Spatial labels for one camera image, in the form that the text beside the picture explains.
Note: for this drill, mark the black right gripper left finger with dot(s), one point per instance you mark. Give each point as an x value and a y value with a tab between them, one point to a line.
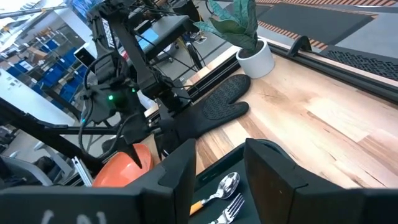
174	186

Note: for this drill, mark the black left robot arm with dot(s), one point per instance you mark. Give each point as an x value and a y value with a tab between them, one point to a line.
133	56

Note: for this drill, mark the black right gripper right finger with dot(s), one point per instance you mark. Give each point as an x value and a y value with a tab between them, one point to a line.
280	193

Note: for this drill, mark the green snake plant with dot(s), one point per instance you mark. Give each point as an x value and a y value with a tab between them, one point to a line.
239	25

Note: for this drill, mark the black silicone oven mitt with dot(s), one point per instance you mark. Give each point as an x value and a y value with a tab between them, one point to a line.
217	105

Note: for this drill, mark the dark green tray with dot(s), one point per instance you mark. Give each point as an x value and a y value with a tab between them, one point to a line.
214	168

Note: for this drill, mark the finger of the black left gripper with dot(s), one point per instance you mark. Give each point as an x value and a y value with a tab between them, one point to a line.
164	144
133	154

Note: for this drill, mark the white plant pot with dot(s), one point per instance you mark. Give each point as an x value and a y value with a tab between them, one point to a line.
256	63

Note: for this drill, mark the black table edge rail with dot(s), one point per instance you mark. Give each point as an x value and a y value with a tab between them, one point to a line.
342	73

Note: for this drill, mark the blue storage bin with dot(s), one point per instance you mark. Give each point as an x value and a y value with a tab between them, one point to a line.
70	90
51	74

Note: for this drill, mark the black perforated panel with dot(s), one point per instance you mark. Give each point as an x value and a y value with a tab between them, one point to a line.
367	62

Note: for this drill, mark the black cart with blue screen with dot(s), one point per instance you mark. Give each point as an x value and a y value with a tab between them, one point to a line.
164	32

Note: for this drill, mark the pink bowl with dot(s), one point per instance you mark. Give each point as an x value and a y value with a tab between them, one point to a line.
121	172

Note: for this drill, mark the silver aluminium extrusion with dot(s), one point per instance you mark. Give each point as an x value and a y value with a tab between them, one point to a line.
81	171

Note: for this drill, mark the white box device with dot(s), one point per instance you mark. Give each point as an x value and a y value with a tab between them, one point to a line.
84	54

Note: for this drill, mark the black frame beam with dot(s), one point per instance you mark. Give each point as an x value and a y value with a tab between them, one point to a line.
40	130

